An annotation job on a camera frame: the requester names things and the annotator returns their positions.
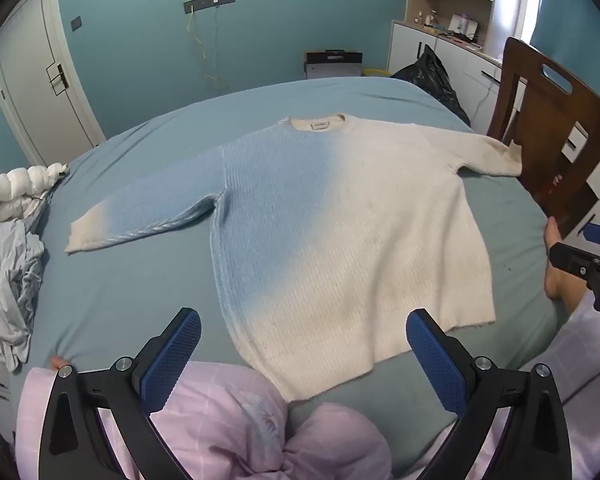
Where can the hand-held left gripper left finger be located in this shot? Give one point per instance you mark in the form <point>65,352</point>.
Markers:
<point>172,355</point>

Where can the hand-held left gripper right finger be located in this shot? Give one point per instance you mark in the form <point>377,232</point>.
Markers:
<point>435,355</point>

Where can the cream knitted sweater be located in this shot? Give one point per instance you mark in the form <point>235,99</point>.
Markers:
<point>330,235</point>

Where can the person's right foot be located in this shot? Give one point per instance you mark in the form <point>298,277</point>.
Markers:
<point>555,280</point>

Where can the pink checked pyjama pants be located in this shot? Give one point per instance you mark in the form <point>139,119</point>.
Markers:
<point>230,410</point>

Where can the bed with blue sheet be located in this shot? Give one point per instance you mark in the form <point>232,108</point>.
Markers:
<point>130,285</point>

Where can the brown wooden chair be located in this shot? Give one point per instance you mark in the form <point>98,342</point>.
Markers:
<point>587,125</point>

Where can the grey crumpled cloth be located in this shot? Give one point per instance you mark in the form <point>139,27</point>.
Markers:
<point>10,285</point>

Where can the white puffy duvet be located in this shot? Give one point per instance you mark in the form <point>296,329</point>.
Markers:
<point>10,190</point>

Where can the black garbage bag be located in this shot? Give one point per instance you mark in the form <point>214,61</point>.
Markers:
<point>430,75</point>

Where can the yellow object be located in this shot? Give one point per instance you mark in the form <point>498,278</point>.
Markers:
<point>375,72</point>

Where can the white door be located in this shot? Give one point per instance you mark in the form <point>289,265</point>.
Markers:
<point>30,85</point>

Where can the black and grey box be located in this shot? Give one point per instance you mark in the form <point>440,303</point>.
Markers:
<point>330,67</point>

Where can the white card frame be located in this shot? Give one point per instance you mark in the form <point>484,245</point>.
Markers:
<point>471,27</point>

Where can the dark wall switch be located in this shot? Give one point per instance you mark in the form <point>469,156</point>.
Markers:
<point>76,22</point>

